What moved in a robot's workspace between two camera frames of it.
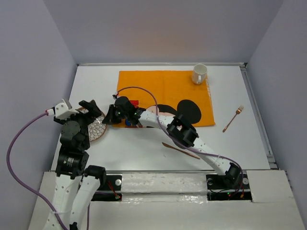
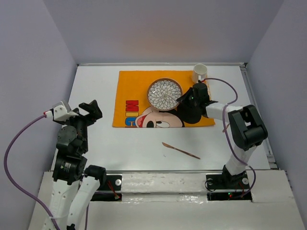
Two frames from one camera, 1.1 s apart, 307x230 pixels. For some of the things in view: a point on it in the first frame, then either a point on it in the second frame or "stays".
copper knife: (181, 151) stays
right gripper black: (110, 117) -> (183, 99)
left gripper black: (94, 110) stays
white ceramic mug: (199, 73) stays
